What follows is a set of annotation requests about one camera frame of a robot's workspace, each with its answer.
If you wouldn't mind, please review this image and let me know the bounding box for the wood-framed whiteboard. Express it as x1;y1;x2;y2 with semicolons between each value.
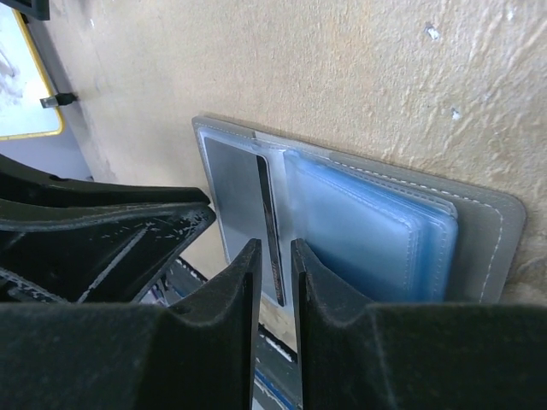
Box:
1;4;65;141

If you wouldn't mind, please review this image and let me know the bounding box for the black whiteboard clip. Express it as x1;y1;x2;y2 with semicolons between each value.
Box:
39;92;78;108

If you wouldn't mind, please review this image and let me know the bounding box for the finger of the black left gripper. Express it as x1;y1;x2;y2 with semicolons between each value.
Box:
1;155;210;208
1;202;215;303

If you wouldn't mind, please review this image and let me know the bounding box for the grey card holder wallet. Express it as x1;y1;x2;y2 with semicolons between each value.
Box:
192;117;526;308

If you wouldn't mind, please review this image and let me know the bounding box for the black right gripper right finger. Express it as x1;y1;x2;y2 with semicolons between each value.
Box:
291;239;546;409

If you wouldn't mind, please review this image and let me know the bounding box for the black VIP credit card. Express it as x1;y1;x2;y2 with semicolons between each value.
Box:
256;155;286;307

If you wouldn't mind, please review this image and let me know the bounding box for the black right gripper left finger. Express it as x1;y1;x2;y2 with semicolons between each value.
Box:
1;239;262;409

